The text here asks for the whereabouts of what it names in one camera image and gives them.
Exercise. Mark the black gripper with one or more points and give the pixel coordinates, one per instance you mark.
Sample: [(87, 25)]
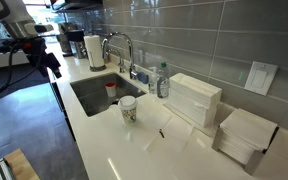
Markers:
[(39, 53)]

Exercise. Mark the tall chrome gooseneck faucet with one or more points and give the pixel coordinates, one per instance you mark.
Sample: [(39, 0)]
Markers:
[(130, 50)]

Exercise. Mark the small chrome tap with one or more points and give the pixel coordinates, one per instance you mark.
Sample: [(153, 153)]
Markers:
[(121, 63)]

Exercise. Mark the steel coffee machine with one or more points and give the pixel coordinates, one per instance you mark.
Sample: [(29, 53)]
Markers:
[(72, 41)]

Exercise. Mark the white paper towel roll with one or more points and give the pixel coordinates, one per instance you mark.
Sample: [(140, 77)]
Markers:
[(94, 50)]

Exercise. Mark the stainless steel sink basin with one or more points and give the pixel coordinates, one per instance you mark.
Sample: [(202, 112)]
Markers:
[(94, 95)]

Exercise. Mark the white cup with red rim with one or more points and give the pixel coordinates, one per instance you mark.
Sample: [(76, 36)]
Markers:
[(110, 90)]

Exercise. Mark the black overhead hood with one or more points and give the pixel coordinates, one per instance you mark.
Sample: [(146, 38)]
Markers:
[(75, 5)]

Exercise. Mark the printed paper coffee cup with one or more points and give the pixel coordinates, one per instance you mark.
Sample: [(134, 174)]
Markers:
[(128, 111)]

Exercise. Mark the blue sponge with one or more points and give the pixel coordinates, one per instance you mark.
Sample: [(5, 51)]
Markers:
[(142, 78)]

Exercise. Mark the clear soap pump bottle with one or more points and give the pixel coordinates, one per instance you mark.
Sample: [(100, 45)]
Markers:
[(152, 83)]

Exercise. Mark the wooden workbench top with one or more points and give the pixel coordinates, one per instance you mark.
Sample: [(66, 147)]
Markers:
[(22, 166)]

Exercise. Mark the small dark metal object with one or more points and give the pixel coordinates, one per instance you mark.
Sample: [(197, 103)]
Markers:
[(161, 133)]

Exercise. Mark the folded white paper towel stack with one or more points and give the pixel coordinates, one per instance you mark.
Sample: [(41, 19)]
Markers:
[(194, 100)]

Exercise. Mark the white napkin stack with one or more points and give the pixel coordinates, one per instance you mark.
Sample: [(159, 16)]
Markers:
[(247, 133)]

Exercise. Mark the metal napkin holder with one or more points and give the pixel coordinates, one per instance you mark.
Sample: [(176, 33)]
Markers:
[(254, 163)]

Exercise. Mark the white wall outlet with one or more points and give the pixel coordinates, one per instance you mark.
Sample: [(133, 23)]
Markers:
[(260, 78)]

